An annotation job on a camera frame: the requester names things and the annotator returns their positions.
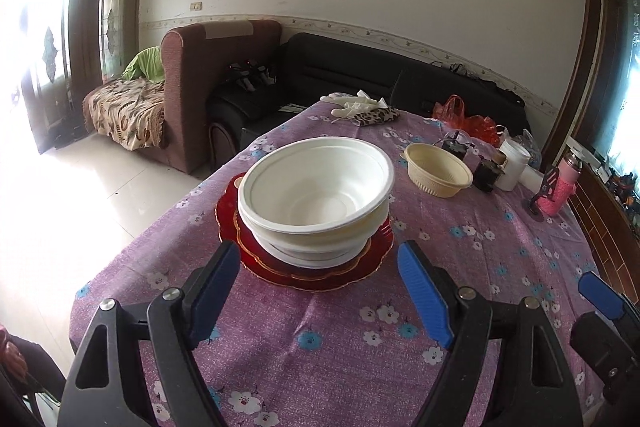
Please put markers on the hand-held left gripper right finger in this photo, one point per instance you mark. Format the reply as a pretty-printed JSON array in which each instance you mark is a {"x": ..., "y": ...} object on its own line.
[{"x": 425, "y": 297}]

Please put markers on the small black device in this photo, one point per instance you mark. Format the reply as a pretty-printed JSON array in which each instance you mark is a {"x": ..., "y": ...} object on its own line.
[{"x": 456, "y": 149}]

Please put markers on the small red gold-rimmed plate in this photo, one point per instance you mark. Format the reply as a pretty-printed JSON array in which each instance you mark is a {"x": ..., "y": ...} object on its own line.
[{"x": 250, "y": 252}]

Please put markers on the small dark jar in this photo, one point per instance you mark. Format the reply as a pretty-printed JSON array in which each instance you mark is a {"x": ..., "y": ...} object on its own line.
[{"x": 486, "y": 174}]

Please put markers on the wooden framed window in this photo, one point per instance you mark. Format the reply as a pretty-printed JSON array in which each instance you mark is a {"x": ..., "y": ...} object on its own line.
[{"x": 625, "y": 82}]

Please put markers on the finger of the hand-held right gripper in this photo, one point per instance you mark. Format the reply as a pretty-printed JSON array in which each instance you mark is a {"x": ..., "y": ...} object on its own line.
[
  {"x": 595, "y": 342},
  {"x": 600, "y": 292}
]

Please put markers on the black leather sofa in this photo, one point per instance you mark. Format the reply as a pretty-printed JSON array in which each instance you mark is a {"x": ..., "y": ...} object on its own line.
[{"x": 340, "y": 67}]

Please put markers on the clear plastic bag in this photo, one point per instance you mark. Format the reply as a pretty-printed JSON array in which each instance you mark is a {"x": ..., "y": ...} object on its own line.
[{"x": 530, "y": 147}]

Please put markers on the black shoes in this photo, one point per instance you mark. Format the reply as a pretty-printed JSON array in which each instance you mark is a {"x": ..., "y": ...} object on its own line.
[{"x": 70, "y": 137}]

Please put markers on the brown door with glass panel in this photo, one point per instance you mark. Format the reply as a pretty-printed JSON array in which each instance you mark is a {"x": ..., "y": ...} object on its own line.
[{"x": 80, "y": 57}]

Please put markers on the brown fabric armchair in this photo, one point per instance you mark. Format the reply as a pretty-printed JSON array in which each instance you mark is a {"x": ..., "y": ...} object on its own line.
[{"x": 200, "y": 107}]

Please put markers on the translucent plastic container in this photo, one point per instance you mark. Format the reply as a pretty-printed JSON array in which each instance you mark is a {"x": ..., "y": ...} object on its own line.
[{"x": 531, "y": 182}]

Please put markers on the white glove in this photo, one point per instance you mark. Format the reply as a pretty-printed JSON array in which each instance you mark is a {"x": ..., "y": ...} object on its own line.
[
  {"x": 357, "y": 99},
  {"x": 345, "y": 112}
]

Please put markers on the large red scalloped plate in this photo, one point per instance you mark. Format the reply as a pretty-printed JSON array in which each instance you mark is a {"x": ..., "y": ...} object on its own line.
[{"x": 230, "y": 217}]

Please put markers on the brown tape roll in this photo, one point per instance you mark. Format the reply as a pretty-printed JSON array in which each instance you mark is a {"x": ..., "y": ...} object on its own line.
[{"x": 502, "y": 161}]

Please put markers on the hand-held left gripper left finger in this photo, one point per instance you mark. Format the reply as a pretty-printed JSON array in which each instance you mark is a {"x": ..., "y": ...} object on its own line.
[{"x": 210, "y": 297}]

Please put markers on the patterned beige blanket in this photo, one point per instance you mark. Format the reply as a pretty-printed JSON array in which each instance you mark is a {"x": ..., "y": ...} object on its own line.
[{"x": 125, "y": 112}]

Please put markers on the purple floral tablecloth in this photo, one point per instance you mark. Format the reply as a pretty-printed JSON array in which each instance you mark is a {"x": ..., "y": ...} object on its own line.
[{"x": 325, "y": 357}]

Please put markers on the leopard print pouch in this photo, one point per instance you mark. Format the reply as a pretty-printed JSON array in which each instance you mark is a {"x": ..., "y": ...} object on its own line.
[{"x": 375, "y": 117}]

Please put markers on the white box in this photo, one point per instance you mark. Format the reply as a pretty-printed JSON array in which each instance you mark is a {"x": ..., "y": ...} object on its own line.
[{"x": 584, "y": 147}]

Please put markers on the red plastic bag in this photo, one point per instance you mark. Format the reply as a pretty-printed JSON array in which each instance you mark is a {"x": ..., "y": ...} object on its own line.
[{"x": 460, "y": 119}]

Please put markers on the green cloth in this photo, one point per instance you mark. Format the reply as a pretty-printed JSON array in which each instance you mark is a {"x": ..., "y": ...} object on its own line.
[{"x": 145, "y": 64}]

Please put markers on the person's dark clothed leg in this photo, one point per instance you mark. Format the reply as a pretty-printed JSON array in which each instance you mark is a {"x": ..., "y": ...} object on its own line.
[{"x": 40, "y": 367}]

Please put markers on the pink thermos bottle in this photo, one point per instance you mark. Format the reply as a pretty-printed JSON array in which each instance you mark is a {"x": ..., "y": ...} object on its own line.
[{"x": 560, "y": 187}]

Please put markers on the black and white cloth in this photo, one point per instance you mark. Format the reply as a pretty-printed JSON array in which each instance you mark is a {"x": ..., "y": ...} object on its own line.
[{"x": 250, "y": 76}]

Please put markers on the black phone stand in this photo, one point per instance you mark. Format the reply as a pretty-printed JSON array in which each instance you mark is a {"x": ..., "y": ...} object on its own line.
[{"x": 545, "y": 187}]

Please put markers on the white plastic jar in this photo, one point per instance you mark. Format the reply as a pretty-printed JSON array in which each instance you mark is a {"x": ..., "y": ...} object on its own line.
[{"x": 512, "y": 167}]

